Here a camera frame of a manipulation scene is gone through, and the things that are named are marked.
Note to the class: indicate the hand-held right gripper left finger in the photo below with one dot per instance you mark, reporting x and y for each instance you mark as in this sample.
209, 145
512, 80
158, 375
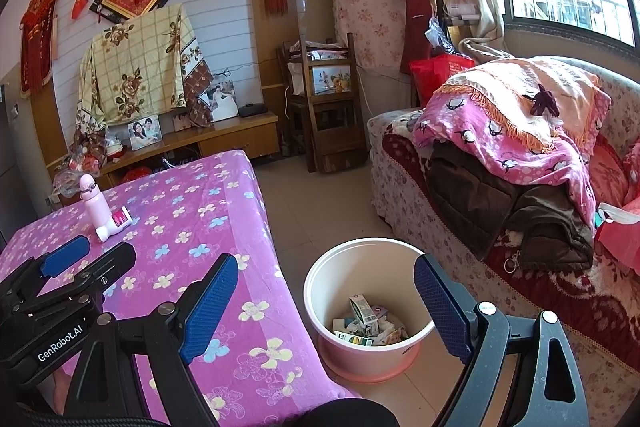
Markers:
210, 307

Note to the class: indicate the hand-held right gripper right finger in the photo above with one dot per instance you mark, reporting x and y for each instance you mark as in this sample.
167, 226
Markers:
440, 307

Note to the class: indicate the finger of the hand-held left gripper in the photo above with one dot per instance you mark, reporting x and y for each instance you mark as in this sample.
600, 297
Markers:
112, 259
65, 254

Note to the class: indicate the small printed white carton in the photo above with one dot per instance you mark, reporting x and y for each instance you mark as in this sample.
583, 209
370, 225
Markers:
362, 312

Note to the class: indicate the white pink plastic bucket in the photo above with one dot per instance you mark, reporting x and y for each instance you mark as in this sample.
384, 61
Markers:
325, 287

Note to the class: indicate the white bottle with pink label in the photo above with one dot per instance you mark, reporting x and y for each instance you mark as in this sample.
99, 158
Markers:
117, 222

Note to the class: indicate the pink thermos bottle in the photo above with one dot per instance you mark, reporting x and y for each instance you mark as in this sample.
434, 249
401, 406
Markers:
96, 207

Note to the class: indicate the clear plastic bag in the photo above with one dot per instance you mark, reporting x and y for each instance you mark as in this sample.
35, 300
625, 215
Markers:
67, 184

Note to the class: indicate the red bag under cabinet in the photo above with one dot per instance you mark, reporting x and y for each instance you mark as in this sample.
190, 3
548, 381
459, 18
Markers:
137, 174

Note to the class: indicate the grey refrigerator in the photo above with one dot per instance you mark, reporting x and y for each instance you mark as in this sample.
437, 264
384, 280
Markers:
10, 182

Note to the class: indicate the pink floral tablecloth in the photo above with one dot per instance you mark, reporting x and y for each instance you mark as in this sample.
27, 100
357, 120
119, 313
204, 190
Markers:
200, 207

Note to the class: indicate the brown jacket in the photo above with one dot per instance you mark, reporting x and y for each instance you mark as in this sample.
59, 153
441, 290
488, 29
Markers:
480, 207

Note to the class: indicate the floral covered sofa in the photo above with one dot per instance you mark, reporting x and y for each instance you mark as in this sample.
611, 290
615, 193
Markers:
550, 307

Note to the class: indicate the red white pot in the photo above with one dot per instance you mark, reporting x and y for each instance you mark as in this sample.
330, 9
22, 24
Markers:
115, 148

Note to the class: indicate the framed couple photo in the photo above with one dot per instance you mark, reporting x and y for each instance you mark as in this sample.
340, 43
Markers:
145, 133

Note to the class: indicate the dark cloth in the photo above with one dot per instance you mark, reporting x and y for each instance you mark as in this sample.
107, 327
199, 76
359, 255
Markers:
340, 414

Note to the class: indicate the pink printed blanket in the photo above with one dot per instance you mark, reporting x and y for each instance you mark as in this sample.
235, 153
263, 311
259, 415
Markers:
480, 142

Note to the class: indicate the wooden cabinet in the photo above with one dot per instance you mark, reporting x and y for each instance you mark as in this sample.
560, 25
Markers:
250, 137

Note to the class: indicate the white wedding photo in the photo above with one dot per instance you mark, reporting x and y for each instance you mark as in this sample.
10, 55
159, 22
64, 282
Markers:
222, 104

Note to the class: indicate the pink red bag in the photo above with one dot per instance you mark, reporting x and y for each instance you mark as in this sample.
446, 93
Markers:
620, 237

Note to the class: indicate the dark wooden chair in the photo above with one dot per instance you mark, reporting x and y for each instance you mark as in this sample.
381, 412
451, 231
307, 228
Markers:
335, 142

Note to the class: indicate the black set-top box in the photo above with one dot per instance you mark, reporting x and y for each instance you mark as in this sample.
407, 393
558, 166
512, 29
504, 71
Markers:
252, 111

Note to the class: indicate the yellow floral cloth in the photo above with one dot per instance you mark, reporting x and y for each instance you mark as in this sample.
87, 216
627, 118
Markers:
145, 57

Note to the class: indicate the red hanging banner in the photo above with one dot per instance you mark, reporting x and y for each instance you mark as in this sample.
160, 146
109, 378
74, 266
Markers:
37, 47

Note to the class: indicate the red plastic bag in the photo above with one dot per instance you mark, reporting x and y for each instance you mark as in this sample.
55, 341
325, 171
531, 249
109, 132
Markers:
435, 74

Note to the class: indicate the peach fringed cloth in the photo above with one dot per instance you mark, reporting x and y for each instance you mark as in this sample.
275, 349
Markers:
525, 77

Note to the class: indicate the small red flag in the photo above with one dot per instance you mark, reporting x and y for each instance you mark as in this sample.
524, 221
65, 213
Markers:
79, 6

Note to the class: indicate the colourful framed picture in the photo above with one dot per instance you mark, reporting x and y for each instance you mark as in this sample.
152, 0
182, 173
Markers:
331, 81

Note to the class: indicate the red hanging garment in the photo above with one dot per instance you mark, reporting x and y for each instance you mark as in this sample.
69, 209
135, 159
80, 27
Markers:
415, 27

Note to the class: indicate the white hanging plastic bag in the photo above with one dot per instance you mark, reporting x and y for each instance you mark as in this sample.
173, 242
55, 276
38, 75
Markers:
460, 4

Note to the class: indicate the tall pink floral cover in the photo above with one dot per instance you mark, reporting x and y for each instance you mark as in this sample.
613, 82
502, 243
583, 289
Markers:
370, 7

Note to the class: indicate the small photo frame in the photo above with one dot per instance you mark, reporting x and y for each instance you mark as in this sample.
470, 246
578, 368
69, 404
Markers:
181, 122

